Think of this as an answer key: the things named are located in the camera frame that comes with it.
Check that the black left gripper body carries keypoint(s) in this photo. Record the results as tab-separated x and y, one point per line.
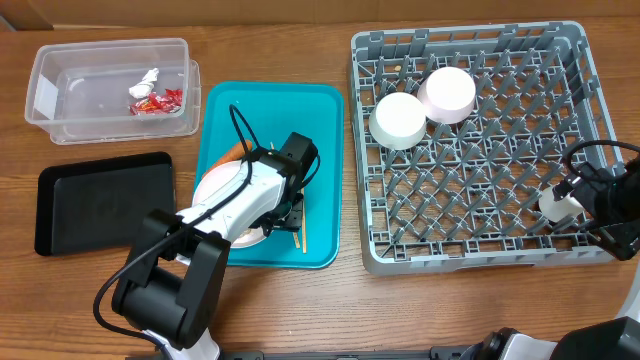
286	216

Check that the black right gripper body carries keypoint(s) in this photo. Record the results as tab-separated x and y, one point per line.
617	219

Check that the white bowl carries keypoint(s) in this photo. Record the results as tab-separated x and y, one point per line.
398	121

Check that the red snack wrapper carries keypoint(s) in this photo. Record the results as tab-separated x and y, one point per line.
156	104

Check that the white tissue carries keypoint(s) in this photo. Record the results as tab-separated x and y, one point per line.
144	88

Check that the pink bowl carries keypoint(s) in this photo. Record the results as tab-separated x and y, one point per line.
448	95

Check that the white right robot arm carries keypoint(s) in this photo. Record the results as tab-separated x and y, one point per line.
616	338

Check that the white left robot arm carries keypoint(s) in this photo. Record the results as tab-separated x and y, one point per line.
170	285

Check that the grey dishwasher rack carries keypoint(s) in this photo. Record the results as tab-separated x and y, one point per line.
466	195

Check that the right wooden chopstick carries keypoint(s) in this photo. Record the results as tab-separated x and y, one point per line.
303	224

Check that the wooden chopstick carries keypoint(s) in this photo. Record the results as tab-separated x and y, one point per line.
295	234
303	224

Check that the left wooden chopstick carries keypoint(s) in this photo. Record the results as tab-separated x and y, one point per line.
295	234

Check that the white plate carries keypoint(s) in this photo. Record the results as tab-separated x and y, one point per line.
213	181

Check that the white cup in rack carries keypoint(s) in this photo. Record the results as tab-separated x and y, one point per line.
555	210

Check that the orange carrot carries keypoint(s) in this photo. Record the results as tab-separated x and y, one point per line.
237	152

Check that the teal serving tray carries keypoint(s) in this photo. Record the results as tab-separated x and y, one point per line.
274	110

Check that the black plastic tray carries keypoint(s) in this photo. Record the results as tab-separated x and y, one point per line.
100	204

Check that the black base bar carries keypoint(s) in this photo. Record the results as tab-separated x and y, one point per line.
477	351

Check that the clear plastic bin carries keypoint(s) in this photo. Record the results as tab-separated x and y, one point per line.
80	92

